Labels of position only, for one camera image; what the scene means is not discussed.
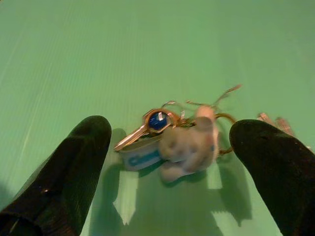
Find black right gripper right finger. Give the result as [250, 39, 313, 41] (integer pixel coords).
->
[229, 119, 315, 236]

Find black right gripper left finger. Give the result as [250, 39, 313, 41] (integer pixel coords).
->
[0, 115, 113, 236]

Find key bunch with white plush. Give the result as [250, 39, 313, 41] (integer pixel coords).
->
[113, 85, 243, 183]

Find silver key bunch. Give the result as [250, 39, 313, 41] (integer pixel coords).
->
[256, 112, 297, 138]

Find green table sheet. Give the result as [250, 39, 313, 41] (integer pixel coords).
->
[0, 0, 315, 236]

